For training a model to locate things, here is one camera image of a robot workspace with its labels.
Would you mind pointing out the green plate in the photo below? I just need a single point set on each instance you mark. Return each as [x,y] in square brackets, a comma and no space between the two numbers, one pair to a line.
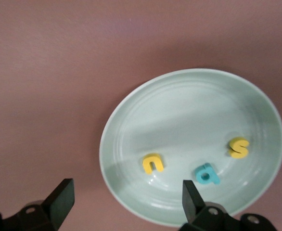
[184,115]

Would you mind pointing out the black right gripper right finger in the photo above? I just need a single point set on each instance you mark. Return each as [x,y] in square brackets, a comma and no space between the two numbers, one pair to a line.
[194,207]

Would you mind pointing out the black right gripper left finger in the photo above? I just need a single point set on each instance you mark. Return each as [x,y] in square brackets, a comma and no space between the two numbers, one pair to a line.
[59,204]

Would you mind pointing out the yellow letter s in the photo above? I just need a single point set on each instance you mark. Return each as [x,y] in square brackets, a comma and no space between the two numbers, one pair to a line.
[238,148]

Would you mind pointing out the teal letter b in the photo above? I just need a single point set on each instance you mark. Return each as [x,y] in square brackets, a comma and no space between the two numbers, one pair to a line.
[204,175]

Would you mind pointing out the yellow letter u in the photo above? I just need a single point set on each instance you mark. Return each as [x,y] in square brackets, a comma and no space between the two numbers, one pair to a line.
[147,166]

